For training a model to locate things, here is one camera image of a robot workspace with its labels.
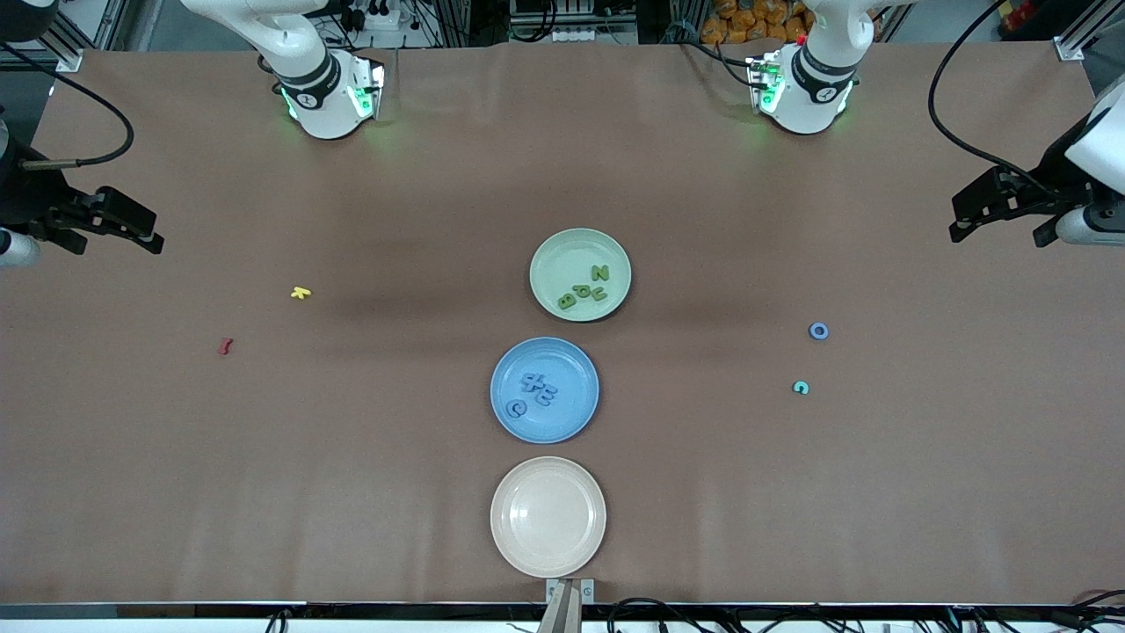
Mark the orange objects pile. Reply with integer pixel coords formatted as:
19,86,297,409
699,0,814,45

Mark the brown table cover sheet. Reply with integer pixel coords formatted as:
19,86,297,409
0,40,1125,608

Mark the power strip with plugs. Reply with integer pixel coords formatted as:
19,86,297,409
338,0,414,32

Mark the pale green plate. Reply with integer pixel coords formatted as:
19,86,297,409
529,228,633,324

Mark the blue plate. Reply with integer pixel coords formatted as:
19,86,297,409
490,337,600,445

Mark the beige plate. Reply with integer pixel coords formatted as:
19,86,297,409
490,455,607,579

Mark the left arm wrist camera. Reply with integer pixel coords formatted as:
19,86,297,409
1033,208,1125,248

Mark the aluminium frame post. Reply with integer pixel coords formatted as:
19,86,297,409
1050,0,1125,62
35,0,133,73

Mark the dark table edge rail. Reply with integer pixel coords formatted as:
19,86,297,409
0,601,1125,622

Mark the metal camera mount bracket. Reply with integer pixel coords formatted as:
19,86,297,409
538,578,596,633

